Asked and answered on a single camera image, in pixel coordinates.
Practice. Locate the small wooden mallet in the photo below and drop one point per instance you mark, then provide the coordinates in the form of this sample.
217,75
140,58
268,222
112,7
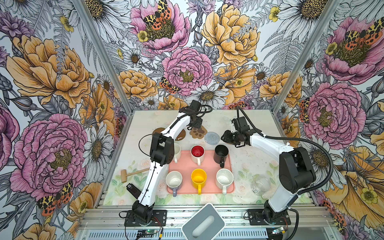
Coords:
125,175

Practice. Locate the clear glass cup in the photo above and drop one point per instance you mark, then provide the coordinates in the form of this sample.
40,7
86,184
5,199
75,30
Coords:
260,185

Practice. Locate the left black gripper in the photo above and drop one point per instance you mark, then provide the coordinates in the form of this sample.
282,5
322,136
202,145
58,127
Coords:
198,123

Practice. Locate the aluminium front rail frame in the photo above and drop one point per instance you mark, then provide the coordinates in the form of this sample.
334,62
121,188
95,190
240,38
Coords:
312,224

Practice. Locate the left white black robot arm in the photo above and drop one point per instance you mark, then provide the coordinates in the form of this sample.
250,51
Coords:
161,155

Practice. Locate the yellow mug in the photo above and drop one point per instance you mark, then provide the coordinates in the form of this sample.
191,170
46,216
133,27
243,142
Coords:
199,178

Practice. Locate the white mug purple handle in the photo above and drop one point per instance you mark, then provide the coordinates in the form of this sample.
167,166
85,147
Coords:
174,182

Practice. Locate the black rectangular remote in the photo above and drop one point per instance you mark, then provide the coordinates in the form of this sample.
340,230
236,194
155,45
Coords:
133,190

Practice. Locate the glossy brown round coaster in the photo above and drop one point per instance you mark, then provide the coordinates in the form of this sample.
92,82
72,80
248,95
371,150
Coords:
181,135

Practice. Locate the grey blue round coaster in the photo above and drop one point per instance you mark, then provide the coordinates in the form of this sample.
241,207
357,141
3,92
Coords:
212,138

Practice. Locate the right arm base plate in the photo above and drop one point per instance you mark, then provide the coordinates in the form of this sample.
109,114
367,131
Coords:
267,217

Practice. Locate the green circuit board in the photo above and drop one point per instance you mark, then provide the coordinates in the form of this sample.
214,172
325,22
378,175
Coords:
145,234

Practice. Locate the brown paw print coaster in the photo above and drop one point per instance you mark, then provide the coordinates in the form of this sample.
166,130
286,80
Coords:
198,133

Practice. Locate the black mug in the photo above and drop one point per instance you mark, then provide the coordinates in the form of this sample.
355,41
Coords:
220,155

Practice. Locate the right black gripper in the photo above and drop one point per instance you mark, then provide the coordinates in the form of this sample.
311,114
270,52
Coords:
226,138

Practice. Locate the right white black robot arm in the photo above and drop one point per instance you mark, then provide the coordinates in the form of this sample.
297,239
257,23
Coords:
296,171

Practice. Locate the matte brown round coaster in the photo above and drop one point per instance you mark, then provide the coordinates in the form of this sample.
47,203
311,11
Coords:
158,131

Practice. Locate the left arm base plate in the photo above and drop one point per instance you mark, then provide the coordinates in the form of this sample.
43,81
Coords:
158,219

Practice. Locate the white mug front right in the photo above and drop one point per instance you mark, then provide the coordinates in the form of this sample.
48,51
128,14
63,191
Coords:
224,179

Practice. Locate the pink rectangular tray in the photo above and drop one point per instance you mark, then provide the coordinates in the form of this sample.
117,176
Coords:
185,166

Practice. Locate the white mug off tray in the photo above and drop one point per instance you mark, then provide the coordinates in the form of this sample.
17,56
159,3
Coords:
177,153

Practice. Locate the white mug red inside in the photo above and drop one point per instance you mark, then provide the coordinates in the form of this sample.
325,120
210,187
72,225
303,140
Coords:
197,154

